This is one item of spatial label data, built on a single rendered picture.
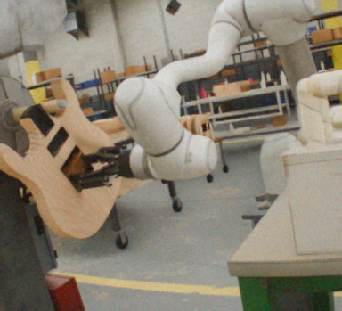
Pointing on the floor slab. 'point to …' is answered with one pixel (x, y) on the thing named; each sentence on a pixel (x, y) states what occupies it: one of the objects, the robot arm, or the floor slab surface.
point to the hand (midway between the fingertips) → (78, 168)
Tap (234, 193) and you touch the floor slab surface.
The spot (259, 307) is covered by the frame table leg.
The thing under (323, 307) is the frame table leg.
